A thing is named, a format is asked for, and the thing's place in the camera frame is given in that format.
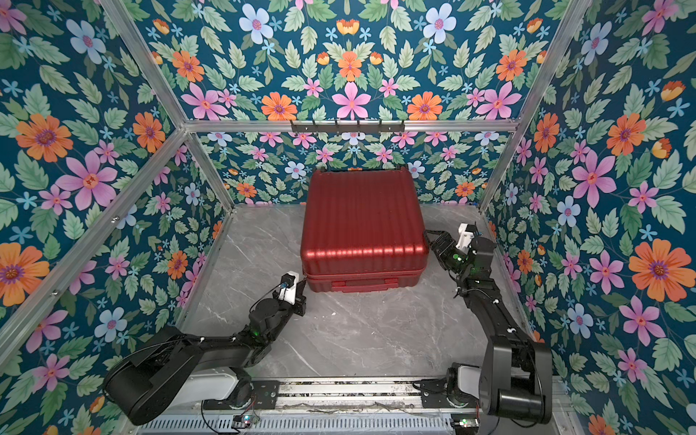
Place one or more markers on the red hard-shell suitcase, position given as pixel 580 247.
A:
pixel 363 232

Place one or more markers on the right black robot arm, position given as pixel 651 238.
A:
pixel 514 381

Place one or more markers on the metal hook rail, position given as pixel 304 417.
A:
pixel 340 127

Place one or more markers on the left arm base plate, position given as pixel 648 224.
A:
pixel 257 395

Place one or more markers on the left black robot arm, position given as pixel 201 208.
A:
pixel 175 368

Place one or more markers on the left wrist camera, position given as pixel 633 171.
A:
pixel 288 286

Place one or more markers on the aluminium cage frame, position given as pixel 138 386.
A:
pixel 21 325

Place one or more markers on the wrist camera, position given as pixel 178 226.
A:
pixel 288 286
pixel 467 232

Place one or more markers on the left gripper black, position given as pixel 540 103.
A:
pixel 299 303

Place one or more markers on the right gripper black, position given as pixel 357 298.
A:
pixel 446 239

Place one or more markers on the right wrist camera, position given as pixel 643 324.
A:
pixel 467 232

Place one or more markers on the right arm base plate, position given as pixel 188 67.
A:
pixel 441 394

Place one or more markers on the white slotted cable duct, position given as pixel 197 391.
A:
pixel 384 423

